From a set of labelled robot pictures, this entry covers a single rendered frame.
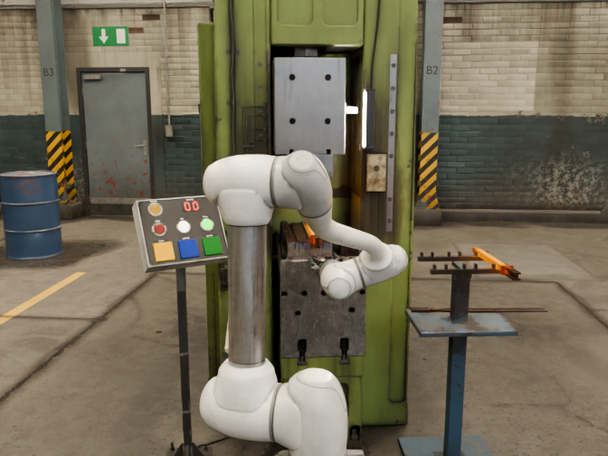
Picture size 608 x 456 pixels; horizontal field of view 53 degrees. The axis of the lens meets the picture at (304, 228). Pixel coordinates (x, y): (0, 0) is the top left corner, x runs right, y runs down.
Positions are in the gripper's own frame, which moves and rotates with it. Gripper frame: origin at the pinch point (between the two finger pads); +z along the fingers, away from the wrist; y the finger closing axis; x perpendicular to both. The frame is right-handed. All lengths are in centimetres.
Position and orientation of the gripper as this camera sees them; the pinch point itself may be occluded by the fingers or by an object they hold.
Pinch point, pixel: (325, 257)
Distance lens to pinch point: 231.8
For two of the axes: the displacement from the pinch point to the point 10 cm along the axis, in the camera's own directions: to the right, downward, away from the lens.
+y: 10.0, -0.2, 0.8
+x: 0.0, -9.8, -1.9
